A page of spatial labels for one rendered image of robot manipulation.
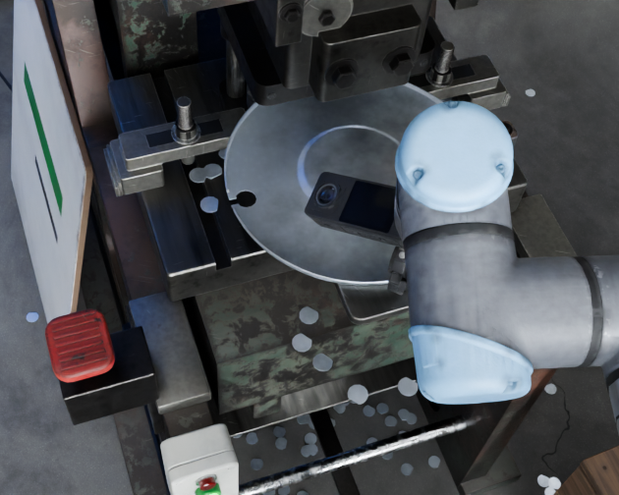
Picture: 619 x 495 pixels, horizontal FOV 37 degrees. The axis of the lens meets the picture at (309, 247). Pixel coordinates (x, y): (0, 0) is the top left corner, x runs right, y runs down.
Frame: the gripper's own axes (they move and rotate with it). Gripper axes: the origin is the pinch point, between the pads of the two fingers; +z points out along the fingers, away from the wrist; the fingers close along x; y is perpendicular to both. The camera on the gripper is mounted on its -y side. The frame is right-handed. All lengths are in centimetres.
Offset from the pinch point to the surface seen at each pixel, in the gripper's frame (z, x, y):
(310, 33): -14.3, 13.7, -15.7
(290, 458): 77, -21, -11
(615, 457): 46, -3, 35
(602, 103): 112, 82, 20
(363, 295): 0.1, -4.3, -3.1
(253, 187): 2.2, 2.5, -18.8
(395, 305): 0.2, -4.1, 0.3
